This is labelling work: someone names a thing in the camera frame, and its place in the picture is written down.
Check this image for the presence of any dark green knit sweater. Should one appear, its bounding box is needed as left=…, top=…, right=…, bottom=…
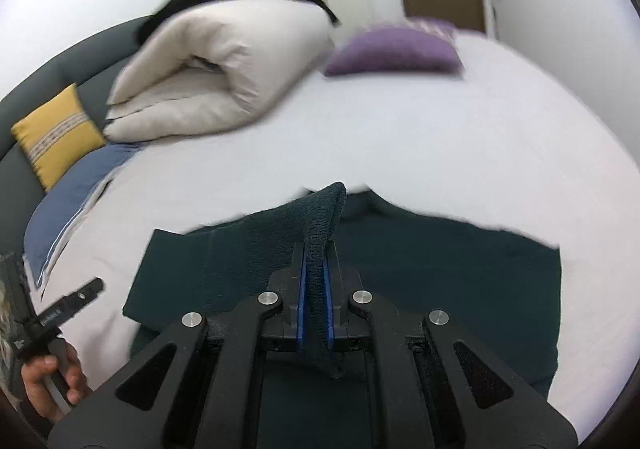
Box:
left=122, top=181, right=561, bottom=449

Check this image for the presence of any person's left hand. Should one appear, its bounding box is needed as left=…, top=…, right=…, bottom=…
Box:
left=21, top=339, right=92, bottom=423

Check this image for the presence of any blue pillow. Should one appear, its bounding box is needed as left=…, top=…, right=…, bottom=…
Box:
left=23, top=143, right=142, bottom=292

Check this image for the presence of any yellow patterned cushion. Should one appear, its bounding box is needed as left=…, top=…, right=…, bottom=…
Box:
left=11, top=84, right=106, bottom=192

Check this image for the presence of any white bed sheet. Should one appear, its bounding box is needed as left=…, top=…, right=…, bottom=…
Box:
left=35, top=32, right=639, bottom=438

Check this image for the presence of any beige rolled duvet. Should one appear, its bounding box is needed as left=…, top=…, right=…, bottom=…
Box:
left=104, top=0, right=332, bottom=143

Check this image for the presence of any purple cushion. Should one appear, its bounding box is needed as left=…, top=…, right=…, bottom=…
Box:
left=323, top=18, right=463, bottom=77

